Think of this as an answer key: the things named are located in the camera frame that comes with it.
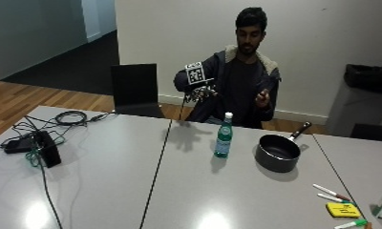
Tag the the person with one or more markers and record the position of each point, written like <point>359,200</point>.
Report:
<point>242,79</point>

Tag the white cube of black markers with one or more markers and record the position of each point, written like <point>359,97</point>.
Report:
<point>195,73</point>

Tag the green plastic water bottle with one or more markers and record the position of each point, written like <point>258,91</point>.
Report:
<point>223,137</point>

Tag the black chair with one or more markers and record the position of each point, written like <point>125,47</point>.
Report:
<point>135,89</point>
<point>373,132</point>

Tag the grey cabinet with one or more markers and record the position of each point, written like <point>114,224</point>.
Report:
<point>357,108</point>

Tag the black bag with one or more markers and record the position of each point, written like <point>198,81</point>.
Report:
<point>370,78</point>

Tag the white marker with red cap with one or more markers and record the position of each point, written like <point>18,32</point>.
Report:
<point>331,192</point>

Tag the white marker with green cap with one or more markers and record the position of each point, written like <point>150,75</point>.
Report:
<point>351,224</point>
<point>333,198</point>

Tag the black device box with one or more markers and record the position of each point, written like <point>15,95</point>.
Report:
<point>49,149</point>

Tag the black flat device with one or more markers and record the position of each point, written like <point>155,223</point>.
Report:
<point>17,145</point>

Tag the brown marker tip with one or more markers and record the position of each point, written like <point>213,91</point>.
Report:
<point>369,226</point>

